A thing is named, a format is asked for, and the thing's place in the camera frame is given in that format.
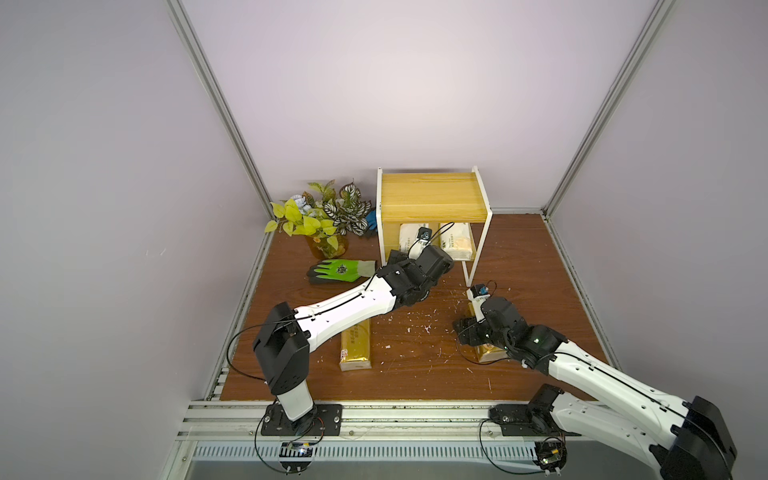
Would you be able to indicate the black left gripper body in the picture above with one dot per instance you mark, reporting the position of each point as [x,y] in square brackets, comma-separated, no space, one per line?
[397,264]

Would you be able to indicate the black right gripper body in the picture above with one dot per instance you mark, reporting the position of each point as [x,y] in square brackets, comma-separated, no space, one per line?
[471,330]

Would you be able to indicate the gold tissue pack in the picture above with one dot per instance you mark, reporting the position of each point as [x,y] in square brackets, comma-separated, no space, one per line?
[355,351]
[482,353]

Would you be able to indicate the white tissue pack green edge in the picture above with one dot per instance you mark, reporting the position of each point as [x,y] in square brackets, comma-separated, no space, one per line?
[409,244]

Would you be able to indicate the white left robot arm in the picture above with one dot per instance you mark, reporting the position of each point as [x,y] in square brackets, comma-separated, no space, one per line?
[284,344]

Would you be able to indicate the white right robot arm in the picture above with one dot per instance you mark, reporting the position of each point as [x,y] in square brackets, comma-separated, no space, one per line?
[678,438]

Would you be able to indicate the blue and grey work glove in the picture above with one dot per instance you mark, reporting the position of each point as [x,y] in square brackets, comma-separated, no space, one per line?
[372,224]

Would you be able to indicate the green and black work glove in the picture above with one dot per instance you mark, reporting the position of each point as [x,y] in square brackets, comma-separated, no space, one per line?
[341,270]

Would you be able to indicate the amber translucent plastic vase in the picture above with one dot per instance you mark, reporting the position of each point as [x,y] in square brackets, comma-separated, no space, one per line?
[327,247]

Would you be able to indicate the artificial green leafy plant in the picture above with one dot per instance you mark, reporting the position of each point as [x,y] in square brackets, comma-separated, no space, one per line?
[324,210]

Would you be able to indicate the right small circuit board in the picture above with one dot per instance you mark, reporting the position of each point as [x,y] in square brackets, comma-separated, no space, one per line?
[551,455]

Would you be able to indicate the small circuit board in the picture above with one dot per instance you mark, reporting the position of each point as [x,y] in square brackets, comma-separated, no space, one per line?
[295,457]
[551,455]

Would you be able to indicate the left small circuit board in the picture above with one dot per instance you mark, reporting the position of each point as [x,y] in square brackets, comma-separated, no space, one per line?
[295,457]

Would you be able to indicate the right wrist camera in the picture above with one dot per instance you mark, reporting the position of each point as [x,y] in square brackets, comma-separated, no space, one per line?
[478,292]

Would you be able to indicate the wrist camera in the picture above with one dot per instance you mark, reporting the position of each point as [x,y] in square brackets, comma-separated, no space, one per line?
[424,234]
[478,292]

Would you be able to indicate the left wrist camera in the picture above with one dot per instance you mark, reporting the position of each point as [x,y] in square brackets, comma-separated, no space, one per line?
[424,234]

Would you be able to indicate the white frame wooden two-tier shelf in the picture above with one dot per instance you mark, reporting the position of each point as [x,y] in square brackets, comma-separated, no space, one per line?
[434,198]

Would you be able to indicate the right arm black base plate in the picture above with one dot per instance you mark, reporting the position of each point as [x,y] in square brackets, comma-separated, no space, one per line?
[524,420]

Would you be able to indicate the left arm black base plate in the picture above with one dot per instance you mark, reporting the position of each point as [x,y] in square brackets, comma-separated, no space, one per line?
[322,420]

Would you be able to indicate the aluminium front rail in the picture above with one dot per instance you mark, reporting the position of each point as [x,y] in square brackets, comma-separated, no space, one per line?
[371,431]

